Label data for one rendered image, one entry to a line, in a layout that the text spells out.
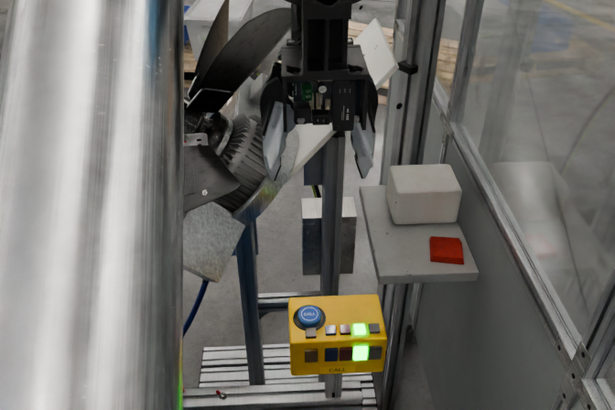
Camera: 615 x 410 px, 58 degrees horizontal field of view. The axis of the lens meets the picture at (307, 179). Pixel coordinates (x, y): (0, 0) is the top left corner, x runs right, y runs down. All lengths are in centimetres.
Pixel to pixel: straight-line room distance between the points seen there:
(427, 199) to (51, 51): 127
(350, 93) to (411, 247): 99
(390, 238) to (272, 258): 125
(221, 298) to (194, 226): 127
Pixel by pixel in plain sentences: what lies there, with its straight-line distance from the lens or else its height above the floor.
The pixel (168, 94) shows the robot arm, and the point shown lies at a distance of 24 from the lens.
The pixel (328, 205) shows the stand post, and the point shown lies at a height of 95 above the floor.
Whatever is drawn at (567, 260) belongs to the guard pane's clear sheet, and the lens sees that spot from 111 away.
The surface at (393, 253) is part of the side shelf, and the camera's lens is 140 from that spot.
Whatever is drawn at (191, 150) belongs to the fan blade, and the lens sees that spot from 113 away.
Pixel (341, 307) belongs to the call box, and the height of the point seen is 107.
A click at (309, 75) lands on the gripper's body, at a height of 162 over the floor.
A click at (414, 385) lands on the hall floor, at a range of 221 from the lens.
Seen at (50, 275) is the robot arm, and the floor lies 168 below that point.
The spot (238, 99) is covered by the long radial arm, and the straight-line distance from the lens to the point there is 145.
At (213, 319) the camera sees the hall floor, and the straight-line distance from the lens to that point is 239.
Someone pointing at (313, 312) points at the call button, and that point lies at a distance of 96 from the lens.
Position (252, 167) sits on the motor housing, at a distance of 119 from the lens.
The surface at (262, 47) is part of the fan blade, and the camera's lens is 117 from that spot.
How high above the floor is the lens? 181
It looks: 36 degrees down
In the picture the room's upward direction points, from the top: straight up
